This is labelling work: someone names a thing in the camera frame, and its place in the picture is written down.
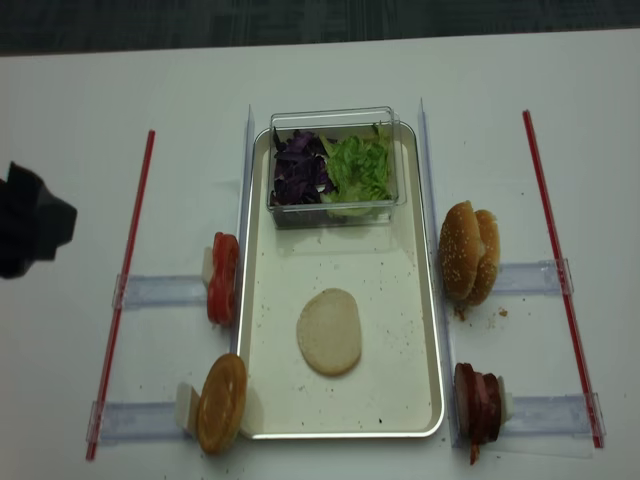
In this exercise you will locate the upper right clear holder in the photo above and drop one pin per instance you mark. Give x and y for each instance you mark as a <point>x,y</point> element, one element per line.
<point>548,277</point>

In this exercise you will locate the shredded purple cabbage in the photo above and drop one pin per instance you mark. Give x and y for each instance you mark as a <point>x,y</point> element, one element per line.
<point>301,173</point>

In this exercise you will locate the right red rail strip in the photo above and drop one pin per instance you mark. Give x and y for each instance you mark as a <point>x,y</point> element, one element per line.
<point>596,424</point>

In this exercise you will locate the clear plastic salad box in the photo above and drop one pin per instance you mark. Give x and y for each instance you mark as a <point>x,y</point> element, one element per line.
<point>337,125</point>

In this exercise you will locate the lower right clear holder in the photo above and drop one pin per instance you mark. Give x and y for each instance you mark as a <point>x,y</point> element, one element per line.
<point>575,415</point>

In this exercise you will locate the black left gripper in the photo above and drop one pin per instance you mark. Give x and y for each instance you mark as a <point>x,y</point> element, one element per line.
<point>34,222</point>

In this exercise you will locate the shredded green lettuce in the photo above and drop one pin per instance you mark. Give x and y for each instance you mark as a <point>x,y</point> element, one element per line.
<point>359,167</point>

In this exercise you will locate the upper left clear holder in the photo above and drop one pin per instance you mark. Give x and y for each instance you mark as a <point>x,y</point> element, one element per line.
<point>144,291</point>

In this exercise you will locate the left clear vertical rail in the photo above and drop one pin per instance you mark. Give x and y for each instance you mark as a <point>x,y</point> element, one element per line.
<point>244,209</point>

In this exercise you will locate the sesame bun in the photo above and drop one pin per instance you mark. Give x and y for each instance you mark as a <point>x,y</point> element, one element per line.
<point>489,262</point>
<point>460,250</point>

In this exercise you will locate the rear tomato slice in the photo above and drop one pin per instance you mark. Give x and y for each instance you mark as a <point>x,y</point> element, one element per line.
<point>225,255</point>

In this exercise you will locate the red rail strip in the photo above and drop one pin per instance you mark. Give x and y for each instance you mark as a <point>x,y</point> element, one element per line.
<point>120,288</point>
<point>596,424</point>

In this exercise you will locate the pale bun bottom slice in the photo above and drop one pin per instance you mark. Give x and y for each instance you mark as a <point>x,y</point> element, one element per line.
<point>328,332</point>

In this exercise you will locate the right bacon meat patty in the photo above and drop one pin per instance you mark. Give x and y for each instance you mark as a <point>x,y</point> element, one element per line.
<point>485,413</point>

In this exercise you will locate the silver metal tray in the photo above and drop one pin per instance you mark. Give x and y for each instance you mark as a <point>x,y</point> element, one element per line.
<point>395,389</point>

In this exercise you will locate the front tomato slice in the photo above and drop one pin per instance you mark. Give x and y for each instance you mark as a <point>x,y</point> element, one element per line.
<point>221,295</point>

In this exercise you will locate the clear holder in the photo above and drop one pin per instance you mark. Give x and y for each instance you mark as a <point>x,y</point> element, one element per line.
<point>144,291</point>
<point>122,422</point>
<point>548,277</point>
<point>575,415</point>

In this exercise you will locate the tomato slice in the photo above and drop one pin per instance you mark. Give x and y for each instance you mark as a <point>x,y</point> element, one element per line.
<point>221,295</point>
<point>225,255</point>

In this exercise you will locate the golden bun bottom outer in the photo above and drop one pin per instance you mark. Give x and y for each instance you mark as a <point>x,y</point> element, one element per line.
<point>222,404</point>

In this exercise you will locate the lower left clear holder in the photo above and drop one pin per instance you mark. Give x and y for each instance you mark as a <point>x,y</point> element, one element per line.
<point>122,422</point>

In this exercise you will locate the left red rail strip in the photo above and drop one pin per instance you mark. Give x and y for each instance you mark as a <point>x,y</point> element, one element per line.
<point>120,288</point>

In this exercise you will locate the left meat patty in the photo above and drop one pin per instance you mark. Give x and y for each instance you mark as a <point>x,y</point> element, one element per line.
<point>468,403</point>

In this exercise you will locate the sesame bun top left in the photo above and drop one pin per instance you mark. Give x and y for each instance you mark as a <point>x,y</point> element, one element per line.
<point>460,250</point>

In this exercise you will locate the sesame bun top right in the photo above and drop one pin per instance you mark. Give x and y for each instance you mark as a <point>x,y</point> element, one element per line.
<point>489,262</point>

